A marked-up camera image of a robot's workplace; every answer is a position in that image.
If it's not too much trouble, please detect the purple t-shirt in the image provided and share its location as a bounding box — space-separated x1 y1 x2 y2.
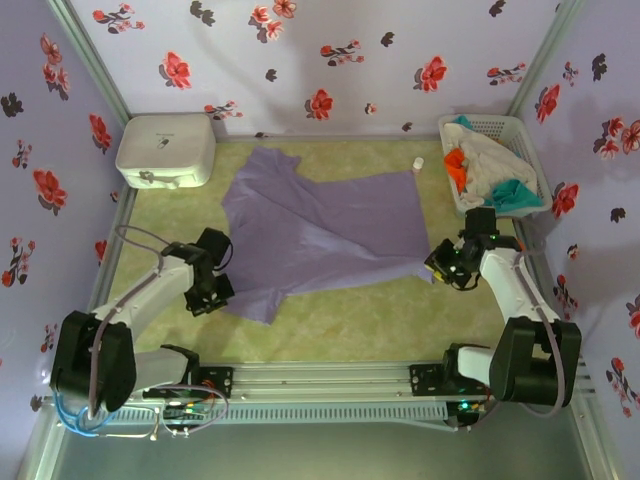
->
219 145 436 327

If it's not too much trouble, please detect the teal crumpled cloth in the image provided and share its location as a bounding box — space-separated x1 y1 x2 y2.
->
482 178 545 215

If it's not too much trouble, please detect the orange crumpled cloth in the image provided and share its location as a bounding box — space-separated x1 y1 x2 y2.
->
443 148 469 192

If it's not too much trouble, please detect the white crumpled cloth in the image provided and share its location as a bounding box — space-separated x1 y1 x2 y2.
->
442 122 539 209

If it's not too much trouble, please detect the white plastic lidded box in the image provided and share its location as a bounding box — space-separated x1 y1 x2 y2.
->
114 113 217 191

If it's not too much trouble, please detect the white plastic laundry basket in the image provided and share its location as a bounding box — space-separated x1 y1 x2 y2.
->
438 113 555 220

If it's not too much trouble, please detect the grey left arm cable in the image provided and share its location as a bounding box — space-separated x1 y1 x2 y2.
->
87 224 229 437

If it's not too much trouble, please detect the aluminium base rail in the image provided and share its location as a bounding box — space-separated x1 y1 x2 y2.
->
52 362 596 401

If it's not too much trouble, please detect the grey slotted cable duct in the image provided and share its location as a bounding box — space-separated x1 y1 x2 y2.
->
107 402 449 426

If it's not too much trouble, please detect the blue cable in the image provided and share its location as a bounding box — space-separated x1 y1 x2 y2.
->
52 389 132 440

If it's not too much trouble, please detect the aluminium frame post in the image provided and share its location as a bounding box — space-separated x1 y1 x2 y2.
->
44 0 134 134
507 0 589 119

